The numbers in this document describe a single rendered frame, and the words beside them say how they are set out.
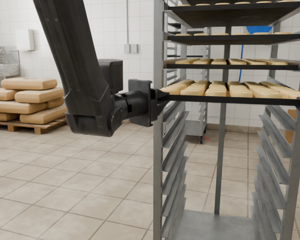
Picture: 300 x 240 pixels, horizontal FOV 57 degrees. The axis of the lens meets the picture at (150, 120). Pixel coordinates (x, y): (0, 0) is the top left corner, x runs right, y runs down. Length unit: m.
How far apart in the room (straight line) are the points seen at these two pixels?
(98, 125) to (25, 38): 4.77
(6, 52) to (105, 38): 1.94
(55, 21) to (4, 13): 5.30
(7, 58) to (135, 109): 5.12
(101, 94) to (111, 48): 3.99
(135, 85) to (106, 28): 3.87
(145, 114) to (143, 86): 0.06
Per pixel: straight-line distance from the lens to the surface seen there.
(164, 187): 1.09
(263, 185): 1.41
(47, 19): 0.38
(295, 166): 1.00
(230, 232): 1.67
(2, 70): 5.25
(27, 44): 5.18
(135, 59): 4.27
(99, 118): 0.45
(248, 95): 0.69
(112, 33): 4.43
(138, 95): 0.59
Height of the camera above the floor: 1.09
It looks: 14 degrees down
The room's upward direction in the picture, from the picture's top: straight up
